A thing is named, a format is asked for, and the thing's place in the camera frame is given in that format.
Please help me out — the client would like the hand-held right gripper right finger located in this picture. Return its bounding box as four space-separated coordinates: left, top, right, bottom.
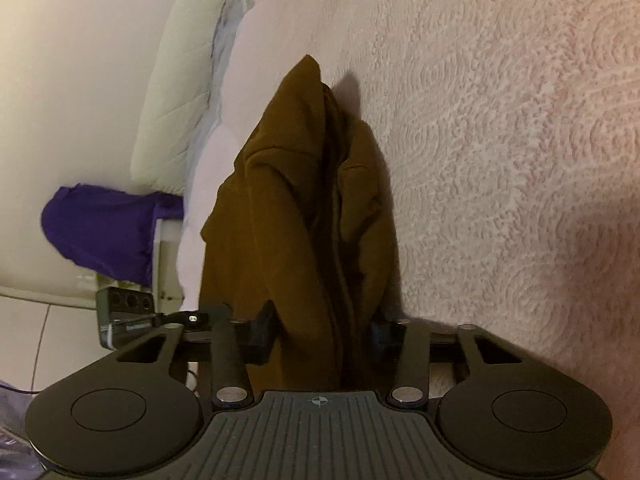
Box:
370 318 522 408

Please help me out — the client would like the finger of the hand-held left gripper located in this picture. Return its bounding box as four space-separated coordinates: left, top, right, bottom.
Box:
154 302 234 332

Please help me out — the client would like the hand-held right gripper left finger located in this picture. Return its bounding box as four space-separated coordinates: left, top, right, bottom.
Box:
116 300 277 408

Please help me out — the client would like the brown long-sleeved shirt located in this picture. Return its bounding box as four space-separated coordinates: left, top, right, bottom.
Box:
200 54 401 392

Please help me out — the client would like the white nightstand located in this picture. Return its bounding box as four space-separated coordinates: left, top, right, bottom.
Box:
149 210 188 313

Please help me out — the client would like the purple polo shirt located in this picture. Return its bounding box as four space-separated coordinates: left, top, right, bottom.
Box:
41 185 187 286

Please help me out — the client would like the white quilted headboard cushion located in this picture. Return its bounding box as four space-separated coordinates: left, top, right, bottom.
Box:
131 0 237 196

